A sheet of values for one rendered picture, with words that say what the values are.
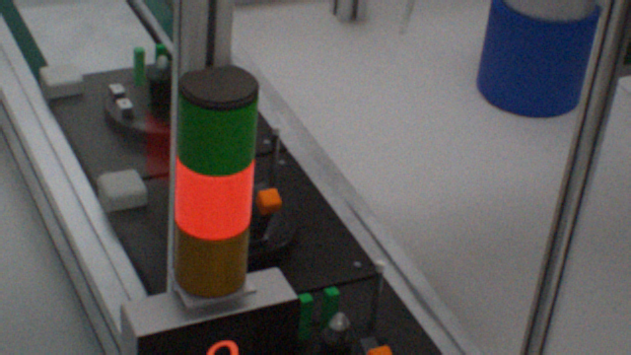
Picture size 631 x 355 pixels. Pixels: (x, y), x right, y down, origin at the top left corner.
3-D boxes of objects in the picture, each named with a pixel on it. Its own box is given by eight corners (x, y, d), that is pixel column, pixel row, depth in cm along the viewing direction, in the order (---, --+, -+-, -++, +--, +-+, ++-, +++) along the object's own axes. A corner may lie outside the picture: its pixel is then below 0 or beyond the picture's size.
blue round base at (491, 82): (599, 108, 188) (622, 20, 179) (511, 126, 182) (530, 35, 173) (541, 57, 199) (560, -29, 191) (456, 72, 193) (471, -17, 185)
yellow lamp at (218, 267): (256, 289, 87) (261, 232, 84) (188, 305, 85) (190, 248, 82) (230, 246, 91) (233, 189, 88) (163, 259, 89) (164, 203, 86)
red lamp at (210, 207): (261, 231, 84) (266, 171, 81) (190, 247, 82) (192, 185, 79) (233, 188, 88) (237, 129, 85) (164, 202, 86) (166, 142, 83)
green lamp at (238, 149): (266, 170, 81) (271, 105, 78) (192, 183, 79) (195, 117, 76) (237, 128, 85) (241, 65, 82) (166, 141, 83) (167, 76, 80)
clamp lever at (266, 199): (267, 241, 134) (283, 202, 128) (249, 245, 133) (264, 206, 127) (255, 212, 136) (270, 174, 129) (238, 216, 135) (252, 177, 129)
